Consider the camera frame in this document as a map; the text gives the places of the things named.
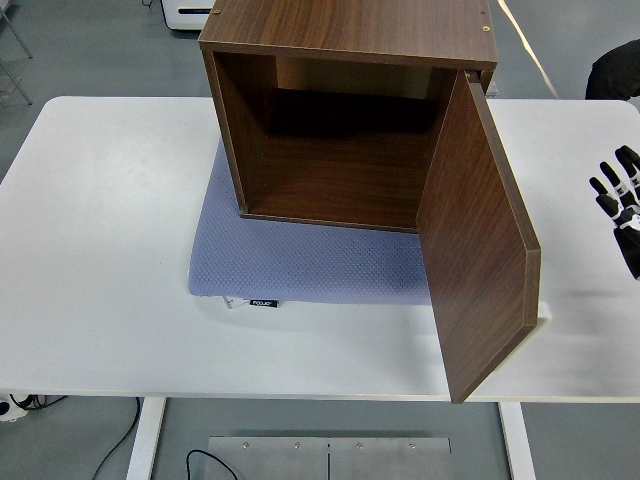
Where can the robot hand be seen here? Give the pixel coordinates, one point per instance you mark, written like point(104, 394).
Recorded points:
point(626, 232)

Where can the brown wooden cabinet door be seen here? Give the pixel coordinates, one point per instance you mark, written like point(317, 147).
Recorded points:
point(475, 240)

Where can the brown wooden cabinet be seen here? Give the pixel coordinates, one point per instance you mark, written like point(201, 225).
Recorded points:
point(350, 25)

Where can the person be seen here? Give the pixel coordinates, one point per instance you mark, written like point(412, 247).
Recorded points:
point(617, 70)

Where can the white table leg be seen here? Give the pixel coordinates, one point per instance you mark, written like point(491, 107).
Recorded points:
point(145, 440)
point(517, 440)

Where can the blue-grey textured mat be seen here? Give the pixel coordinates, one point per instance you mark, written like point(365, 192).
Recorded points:
point(300, 260)

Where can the black mat label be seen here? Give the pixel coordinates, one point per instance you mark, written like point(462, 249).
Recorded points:
point(263, 303)

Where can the clear plastic tag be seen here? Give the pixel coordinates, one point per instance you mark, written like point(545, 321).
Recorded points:
point(229, 302)

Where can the grey metal plate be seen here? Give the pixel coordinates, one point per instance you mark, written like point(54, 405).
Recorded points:
point(280, 460)

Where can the white appliance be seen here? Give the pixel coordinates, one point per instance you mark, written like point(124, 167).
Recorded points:
point(187, 17)

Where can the grey metal rack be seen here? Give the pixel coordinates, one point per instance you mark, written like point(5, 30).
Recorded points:
point(15, 60)

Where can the white power strip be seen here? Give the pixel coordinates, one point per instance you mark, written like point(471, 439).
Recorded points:
point(10, 407)

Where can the grey metal bracket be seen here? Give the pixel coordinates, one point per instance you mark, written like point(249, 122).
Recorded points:
point(492, 85)

